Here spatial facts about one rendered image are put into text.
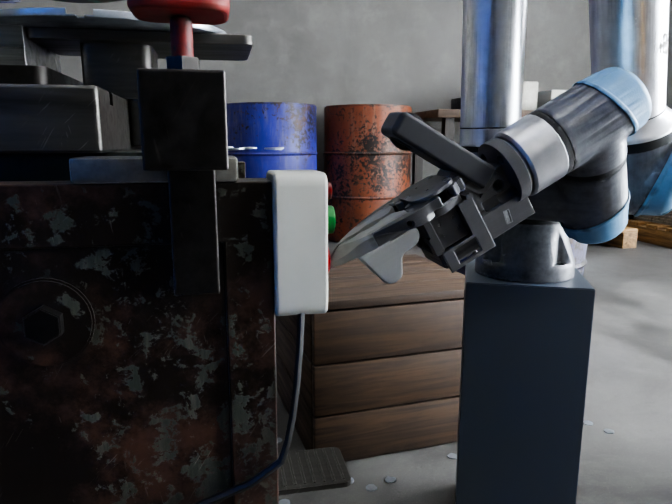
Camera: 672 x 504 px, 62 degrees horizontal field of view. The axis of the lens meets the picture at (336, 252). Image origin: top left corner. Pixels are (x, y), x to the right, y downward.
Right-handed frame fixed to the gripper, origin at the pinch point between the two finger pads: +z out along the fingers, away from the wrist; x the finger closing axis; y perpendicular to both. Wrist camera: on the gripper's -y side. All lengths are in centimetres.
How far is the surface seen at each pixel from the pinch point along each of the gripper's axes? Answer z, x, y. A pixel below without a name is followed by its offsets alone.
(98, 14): 7.7, 9.6, -31.4
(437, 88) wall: -156, 354, 33
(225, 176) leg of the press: 5.3, -3.0, -12.1
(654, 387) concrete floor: -62, 68, 99
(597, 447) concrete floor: -31, 44, 81
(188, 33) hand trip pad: 2.0, -9.6, -22.5
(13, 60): 18.6, 16.6, -33.3
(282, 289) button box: 6.4, -3.7, -0.7
